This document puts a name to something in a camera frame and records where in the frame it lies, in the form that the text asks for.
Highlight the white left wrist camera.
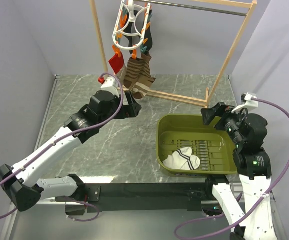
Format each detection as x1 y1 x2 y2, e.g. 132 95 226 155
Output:
98 76 119 97

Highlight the red and beige sock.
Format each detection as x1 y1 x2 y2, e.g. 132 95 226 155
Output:
108 53 127 83

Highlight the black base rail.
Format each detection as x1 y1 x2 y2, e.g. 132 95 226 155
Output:
54 176 235 217

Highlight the brown striped sock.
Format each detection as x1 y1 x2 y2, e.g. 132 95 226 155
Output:
123 57 145 91
132 51 156 100

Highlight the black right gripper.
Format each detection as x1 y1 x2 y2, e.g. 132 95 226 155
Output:
200 100 250 146

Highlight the olive green plastic basket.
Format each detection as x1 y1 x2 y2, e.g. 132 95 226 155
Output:
156 114 238 177

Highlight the white plastic clip hanger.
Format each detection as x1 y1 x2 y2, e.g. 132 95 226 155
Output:
112 0 152 59

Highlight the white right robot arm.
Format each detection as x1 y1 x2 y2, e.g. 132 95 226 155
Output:
201 100 277 240

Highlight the wooden drying rack frame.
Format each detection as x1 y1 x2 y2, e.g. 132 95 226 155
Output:
89 0 258 109

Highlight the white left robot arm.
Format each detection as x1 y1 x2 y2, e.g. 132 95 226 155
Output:
0 90 142 212

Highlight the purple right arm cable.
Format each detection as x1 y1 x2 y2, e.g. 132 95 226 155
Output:
174 97 289 240

